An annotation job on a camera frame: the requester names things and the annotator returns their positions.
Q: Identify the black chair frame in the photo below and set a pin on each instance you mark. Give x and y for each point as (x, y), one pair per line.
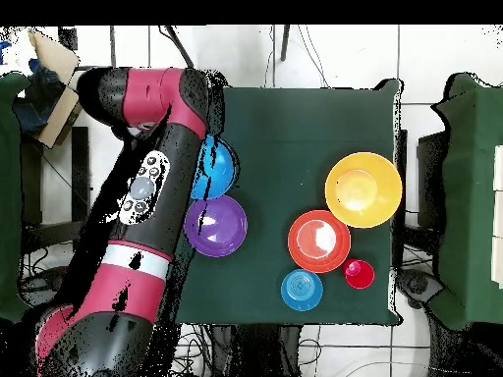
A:
(430, 176)

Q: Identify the dark green tablecloth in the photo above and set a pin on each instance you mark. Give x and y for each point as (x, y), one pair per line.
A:
(294, 118)

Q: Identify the red cup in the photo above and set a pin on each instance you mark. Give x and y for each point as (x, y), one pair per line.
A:
(359, 274)

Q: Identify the large blue bowl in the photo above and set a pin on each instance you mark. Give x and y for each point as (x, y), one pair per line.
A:
(222, 169)

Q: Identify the black chair base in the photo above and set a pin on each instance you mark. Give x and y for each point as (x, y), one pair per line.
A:
(39, 284)
(418, 284)

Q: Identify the yellow bowl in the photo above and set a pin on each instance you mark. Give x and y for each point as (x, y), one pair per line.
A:
(363, 189)

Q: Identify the black tripod leg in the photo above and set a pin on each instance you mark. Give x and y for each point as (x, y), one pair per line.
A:
(178, 45)

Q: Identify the short black leg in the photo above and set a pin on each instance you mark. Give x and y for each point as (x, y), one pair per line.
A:
(285, 43)

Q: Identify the blue cloth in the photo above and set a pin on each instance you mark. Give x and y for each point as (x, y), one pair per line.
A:
(37, 102)

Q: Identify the thin black frame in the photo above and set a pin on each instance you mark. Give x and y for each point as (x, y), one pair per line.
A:
(112, 47)

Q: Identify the green covered table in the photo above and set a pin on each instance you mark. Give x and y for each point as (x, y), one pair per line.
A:
(8, 196)
(471, 196)

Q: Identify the cardboard box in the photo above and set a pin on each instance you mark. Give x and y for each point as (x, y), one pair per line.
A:
(59, 118)

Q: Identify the wide orange bowl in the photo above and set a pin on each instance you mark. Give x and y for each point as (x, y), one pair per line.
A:
(319, 241)

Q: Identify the wide purple bowl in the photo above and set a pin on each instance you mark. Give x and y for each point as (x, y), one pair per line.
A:
(220, 227)

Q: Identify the black stool frame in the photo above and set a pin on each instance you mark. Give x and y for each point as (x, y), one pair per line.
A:
(80, 176)

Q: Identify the white boxes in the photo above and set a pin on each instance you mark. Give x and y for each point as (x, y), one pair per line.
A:
(498, 216)

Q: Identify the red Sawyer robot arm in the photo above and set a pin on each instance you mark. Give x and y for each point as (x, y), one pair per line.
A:
(149, 94)

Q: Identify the teal bowl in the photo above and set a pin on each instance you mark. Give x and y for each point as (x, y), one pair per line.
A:
(301, 290)

